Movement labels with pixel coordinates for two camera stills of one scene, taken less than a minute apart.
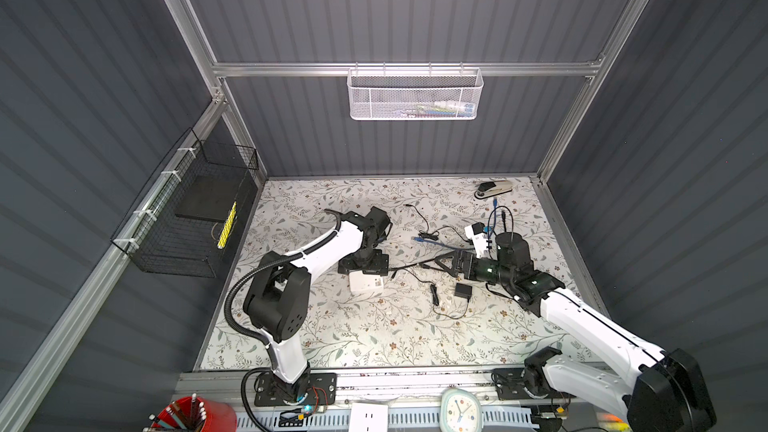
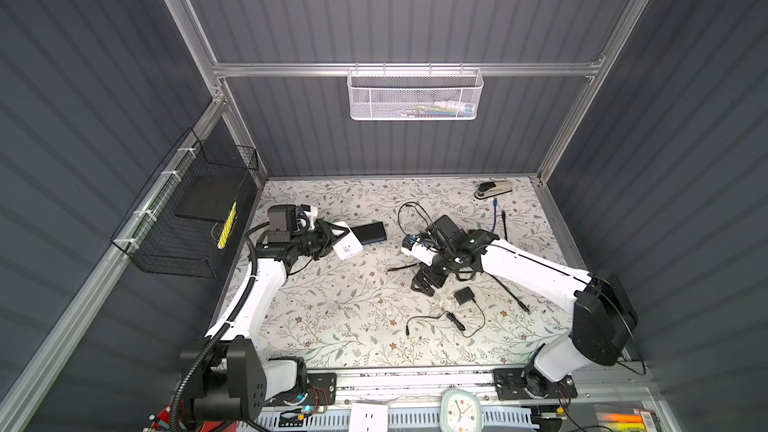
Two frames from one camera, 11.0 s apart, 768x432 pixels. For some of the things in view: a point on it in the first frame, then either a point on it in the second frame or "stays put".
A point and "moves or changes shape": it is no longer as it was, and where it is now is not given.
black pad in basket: x=210 y=197 stays put
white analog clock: x=460 y=411 stays put
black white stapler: x=493 y=188 stays put
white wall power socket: x=366 y=417 stays put
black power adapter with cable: x=462 y=290 moves or changes shape
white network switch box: x=365 y=282 moves or changes shape
